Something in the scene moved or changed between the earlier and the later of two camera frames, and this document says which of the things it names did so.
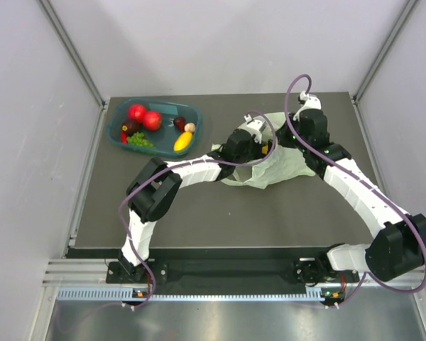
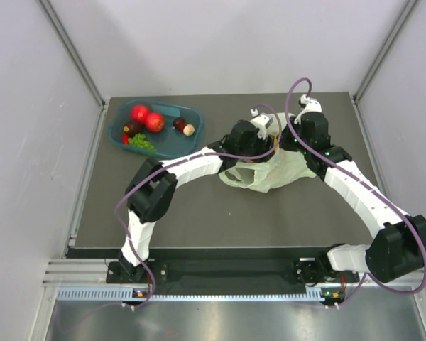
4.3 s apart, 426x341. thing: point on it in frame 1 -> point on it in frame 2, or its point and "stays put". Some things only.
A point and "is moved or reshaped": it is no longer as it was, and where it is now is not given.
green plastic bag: (284, 161) is moved or reshaped
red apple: (153, 120) stays put
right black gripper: (282, 136) stays put
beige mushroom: (189, 127) stays put
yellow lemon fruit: (182, 141) is moved or reshaped
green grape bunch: (138, 139) stays put
